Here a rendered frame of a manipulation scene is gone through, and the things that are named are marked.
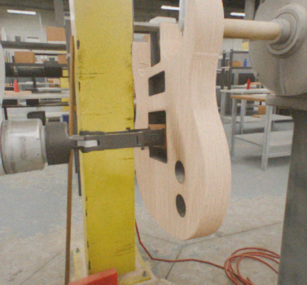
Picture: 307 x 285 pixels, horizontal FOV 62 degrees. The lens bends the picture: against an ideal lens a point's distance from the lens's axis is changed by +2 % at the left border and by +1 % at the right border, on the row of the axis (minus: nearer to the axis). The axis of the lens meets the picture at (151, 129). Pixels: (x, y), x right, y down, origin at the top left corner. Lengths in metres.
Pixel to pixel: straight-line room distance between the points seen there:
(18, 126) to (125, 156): 0.99
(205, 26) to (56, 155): 0.30
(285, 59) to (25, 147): 0.51
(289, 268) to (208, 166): 0.61
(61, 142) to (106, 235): 1.16
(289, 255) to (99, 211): 0.94
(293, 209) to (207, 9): 0.61
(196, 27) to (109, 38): 0.97
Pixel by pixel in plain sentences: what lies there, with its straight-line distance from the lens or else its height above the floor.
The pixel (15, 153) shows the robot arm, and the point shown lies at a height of 1.05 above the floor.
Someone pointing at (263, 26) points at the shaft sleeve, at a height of 1.25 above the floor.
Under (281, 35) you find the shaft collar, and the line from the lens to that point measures 0.57.
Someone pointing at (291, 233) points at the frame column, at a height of 0.73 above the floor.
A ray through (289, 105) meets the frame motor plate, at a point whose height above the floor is 1.10.
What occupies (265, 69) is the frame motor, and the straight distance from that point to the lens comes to 0.64.
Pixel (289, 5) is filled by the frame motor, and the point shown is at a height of 1.30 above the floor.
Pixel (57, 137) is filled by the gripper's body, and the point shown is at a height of 1.07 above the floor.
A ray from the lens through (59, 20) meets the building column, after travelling 9.46.
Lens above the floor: 1.16
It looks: 12 degrees down
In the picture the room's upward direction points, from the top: straight up
